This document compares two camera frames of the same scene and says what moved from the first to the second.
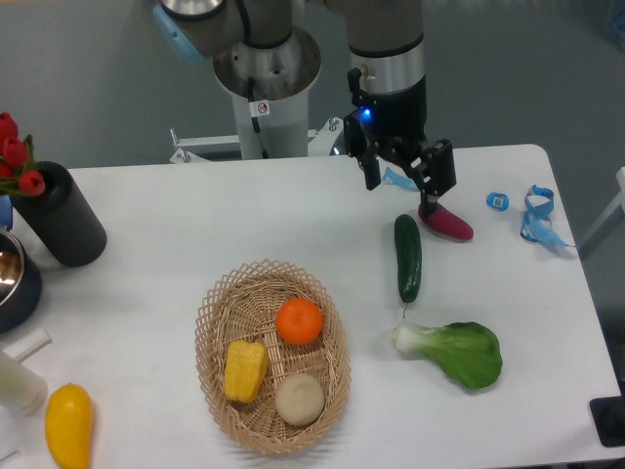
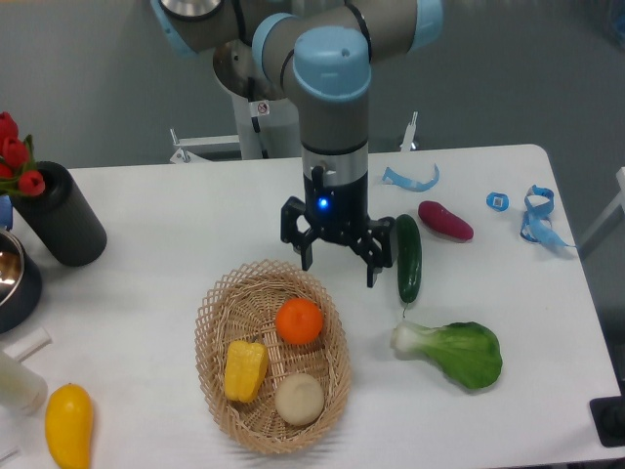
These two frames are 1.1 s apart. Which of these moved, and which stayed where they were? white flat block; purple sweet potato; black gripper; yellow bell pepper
Moved: black gripper
Stayed: purple sweet potato; yellow bell pepper; white flat block
